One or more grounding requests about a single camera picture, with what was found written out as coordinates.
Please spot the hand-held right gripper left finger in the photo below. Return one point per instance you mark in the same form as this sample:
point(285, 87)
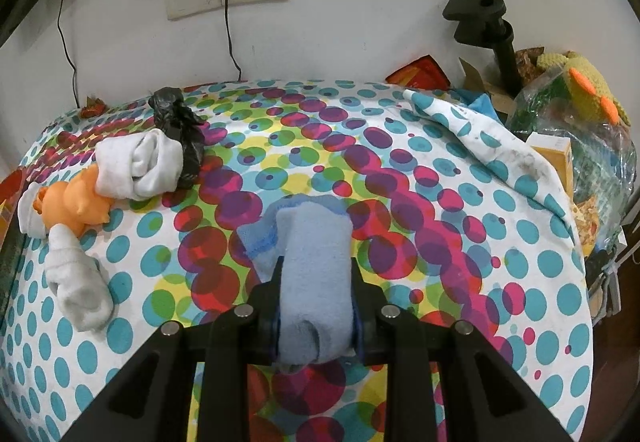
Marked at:
point(265, 302)

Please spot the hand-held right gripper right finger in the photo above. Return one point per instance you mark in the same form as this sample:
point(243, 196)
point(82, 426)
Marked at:
point(362, 307)

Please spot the blue sock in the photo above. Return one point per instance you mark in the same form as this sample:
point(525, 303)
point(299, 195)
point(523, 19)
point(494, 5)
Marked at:
point(315, 272)

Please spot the white sock pair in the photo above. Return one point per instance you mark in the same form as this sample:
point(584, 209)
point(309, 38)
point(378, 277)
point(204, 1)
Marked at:
point(145, 167)

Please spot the long white sock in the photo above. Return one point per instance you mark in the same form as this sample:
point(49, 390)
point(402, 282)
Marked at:
point(80, 282)

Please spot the black plastic bag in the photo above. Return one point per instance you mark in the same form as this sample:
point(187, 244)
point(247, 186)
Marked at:
point(175, 109)

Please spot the orange rubber toy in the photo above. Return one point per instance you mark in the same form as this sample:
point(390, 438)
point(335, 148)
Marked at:
point(75, 202)

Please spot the white sock ball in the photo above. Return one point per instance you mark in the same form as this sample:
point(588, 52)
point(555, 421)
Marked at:
point(30, 217)

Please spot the red round tray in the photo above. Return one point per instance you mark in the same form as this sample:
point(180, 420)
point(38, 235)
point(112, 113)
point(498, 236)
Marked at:
point(12, 262)

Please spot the polka dot tablecloth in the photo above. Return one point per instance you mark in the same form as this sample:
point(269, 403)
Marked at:
point(450, 247)

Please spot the blue cloth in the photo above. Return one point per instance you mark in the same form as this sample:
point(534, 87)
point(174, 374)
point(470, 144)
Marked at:
point(480, 104)

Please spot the orange patterned snack packet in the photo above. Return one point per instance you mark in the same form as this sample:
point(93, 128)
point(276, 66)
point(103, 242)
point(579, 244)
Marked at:
point(585, 222)

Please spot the yellow white carton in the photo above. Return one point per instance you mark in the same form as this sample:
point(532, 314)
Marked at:
point(555, 162)

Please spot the red foil packet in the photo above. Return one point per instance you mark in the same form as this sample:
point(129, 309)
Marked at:
point(420, 72)

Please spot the open cardboard box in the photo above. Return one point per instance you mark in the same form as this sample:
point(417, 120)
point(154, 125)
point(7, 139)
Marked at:
point(480, 82)

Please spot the small red wrapper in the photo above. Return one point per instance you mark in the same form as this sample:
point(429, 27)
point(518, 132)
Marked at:
point(94, 106)

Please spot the plastic bag with green contents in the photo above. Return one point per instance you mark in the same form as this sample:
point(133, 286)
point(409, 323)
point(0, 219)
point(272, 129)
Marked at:
point(595, 157)

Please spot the brown patterned packet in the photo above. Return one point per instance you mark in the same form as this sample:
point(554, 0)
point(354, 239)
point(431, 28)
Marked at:
point(527, 64)

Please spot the yellow knitted toy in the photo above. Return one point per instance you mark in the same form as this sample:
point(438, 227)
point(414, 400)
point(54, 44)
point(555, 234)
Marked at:
point(590, 82)

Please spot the black clamp stand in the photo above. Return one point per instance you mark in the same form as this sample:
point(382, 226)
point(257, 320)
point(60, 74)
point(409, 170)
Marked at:
point(475, 7)

